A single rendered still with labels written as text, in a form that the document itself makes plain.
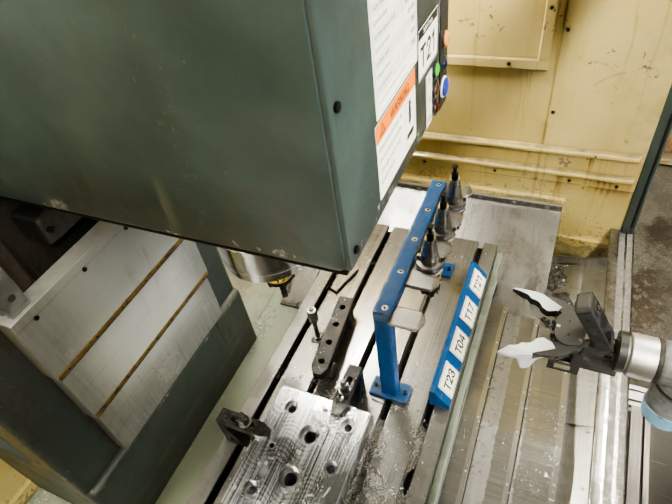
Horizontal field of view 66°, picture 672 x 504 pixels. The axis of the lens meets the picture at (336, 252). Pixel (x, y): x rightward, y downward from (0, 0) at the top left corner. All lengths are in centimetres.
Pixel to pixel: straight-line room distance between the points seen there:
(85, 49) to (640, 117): 146
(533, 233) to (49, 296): 145
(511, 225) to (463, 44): 63
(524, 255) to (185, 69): 148
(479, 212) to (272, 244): 136
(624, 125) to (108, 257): 142
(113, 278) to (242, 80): 78
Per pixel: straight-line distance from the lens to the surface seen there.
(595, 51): 164
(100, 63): 61
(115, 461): 149
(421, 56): 76
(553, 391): 160
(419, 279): 115
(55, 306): 113
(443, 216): 121
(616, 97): 170
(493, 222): 190
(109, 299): 122
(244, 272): 79
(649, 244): 319
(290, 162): 53
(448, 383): 132
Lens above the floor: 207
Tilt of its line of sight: 44 degrees down
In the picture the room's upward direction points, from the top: 10 degrees counter-clockwise
